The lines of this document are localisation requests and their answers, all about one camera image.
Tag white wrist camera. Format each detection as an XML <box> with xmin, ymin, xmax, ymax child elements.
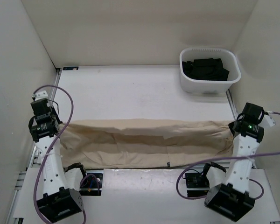
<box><xmin>260</xmin><ymin>111</ymin><xmax>276</xmax><ymax>129</ymax></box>
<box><xmin>32</xmin><ymin>90</ymin><xmax>49</xmax><ymax>101</ymax></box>

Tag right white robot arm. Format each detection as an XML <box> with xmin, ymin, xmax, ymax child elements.
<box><xmin>204</xmin><ymin>103</ymin><xmax>265</xmax><ymax>222</ymax></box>

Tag aluminium right rail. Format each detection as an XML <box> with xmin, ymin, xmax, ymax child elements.
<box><xmin>226</xmin><ymin>89</ymin><xmax>238</xmax><ymax>119</ymax></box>

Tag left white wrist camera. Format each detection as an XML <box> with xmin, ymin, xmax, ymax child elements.
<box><xmin>32</xmin><ymin>90</ymin><xmax>49</xmax><ymax>101</ymax></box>

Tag beige trousers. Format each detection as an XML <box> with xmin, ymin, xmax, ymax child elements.
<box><xmin>60</xmin><ymin>119</ymin><xmax>233</xmax><ymax>169</ymax></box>

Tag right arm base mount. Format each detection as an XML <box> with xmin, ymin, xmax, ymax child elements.
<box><xmin>182</xmin><ymin>172</ymin><xmax>210</xmax><ymax>198</ymax></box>

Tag white plastic basket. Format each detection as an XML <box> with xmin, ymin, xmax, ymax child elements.
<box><xmin>179</xmin><ymin>47</ymin><xmax>241</xmax><ymax>94</ymax></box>

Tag black clothes in basket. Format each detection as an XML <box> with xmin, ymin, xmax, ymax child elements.
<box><xmin>182</xmin><ymin>58</ymin><xmax>230</xmax><ymax>81</ymax></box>

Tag aluminium front rail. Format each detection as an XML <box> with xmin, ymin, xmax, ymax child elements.
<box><xmin>84</xmin><ymin>162</ymin><xmax>257</xmax><ymax>171</ymax></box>

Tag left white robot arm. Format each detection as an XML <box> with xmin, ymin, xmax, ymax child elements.
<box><xmin>28</xmin><ymin>97</ymin><xmax>89</xmax><ymax>223</ymax></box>

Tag aluminium rail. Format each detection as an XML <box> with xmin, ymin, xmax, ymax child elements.
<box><xmin>25</xmin><ymin>68</ymin><xmax>63</xmax><ymax>171</ymax></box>
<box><xmin>226</xmin><ymin>89</ymin><xmax>238</xmax><ymax>119</ymax></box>
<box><xmin>84</xmin><ymin>162</ymin><xmax>257</xmax><ymax>171</ymax></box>

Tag aluminium left rail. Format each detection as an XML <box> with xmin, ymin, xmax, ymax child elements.
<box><xmin>25</xmin><ymin>68</ymin><xmax>63</xmax><ymax>171</ymax></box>

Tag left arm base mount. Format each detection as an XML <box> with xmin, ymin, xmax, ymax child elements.
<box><xmin>80</xmin><ymin>169</ymin><xmax>104</xmax><ymax>196</ymax></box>

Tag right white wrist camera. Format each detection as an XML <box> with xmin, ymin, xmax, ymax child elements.
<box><xmin>260</xmin><ymin>111</ymin><xmax>276</xmax><ymax>129</ymax></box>

